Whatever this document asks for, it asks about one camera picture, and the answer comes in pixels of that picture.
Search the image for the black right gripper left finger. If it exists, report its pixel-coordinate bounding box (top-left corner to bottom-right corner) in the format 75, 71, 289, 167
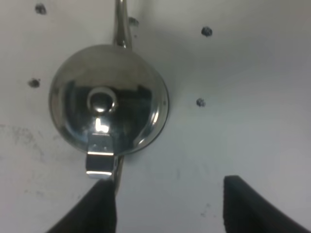
48, 180, 117, 233

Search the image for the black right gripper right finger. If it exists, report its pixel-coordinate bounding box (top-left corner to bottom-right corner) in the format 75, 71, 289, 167
223, 175, 310, 233

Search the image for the stainless steel teapot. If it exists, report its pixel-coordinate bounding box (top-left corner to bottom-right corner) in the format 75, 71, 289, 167
49, 0, 169, 189

